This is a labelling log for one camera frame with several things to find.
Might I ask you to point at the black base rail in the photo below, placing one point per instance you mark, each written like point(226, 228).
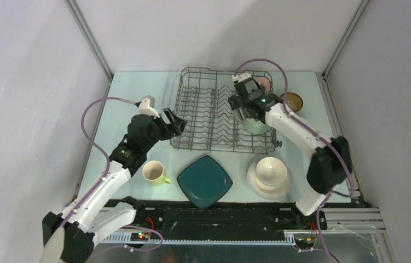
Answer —
point(177, 222)

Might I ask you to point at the grey wire dish rack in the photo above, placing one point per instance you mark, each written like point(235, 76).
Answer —
point(202, 100)

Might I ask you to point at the pale green bowl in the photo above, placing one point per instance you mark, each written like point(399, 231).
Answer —
point(255, 127)

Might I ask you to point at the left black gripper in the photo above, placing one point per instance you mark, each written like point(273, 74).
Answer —
point(172, 129)

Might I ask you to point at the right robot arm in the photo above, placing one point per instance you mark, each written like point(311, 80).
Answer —
point(330, 160)

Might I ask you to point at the white scalloped plate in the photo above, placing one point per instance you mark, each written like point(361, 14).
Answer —
point(269, 193)

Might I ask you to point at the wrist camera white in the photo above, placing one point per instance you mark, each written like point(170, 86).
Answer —
point(146, 107)
point(241, 77)

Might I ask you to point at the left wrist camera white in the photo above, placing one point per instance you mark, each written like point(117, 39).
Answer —
point(146, 107)

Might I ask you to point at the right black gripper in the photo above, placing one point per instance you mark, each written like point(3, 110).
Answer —
point(236, 103)

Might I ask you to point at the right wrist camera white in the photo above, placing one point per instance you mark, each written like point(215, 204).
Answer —
point(241, 77)

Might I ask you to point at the brown glazed bowl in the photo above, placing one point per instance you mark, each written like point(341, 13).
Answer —
point(294, 102)

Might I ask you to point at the white ribbed bowl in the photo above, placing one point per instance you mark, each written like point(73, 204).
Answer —
point(271, 171)

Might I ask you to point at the teal square plate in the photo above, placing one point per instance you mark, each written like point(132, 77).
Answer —
point(204, 182)

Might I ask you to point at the pink mug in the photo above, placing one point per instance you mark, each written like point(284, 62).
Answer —
point(265, 82)

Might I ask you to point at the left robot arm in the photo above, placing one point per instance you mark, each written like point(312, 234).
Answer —
point(73, 234)

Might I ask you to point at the yellow-green mug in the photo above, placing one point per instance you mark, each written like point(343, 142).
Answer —
point(154, 173)

